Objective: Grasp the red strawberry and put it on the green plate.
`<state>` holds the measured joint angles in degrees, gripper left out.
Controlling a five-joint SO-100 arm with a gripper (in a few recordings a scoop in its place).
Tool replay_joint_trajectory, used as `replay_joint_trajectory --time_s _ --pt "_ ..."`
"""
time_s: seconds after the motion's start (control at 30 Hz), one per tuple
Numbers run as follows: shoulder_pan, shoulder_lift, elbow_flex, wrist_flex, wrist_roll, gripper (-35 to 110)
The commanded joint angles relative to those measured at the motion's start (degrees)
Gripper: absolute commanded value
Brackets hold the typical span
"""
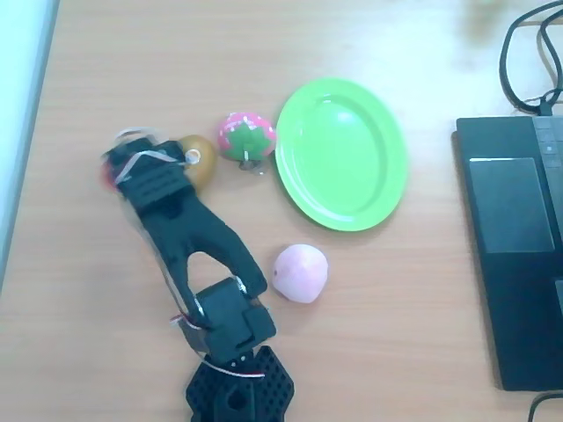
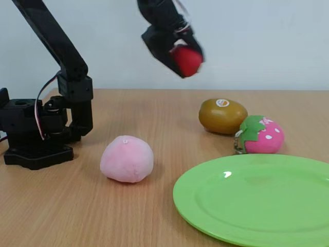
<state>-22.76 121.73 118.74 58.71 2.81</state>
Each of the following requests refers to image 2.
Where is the green plastic plate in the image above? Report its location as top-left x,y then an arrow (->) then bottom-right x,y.
172,153 -> 329,247

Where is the red toy tomato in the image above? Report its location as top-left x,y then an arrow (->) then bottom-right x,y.
169,47 -> 204,78

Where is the servo cable at arm base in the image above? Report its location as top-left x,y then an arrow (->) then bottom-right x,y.
34,71 -> 61,141

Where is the metal keychain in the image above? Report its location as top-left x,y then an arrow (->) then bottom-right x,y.
232,130 -> 246,155

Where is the long servo cable to gripper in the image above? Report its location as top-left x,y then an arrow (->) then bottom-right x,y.
174,0 -> 193,34

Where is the brown toy kiwi with sticker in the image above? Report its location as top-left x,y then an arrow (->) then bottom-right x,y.
198,98 -> 249,135

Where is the pink plush peach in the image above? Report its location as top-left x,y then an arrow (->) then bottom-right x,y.
99,135 -> 154,184

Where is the pink plush strawberry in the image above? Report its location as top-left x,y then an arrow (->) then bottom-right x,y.
239,115 -> 285,154

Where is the black robot arm with base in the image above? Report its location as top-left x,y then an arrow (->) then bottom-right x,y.
0,0 -> 94,171

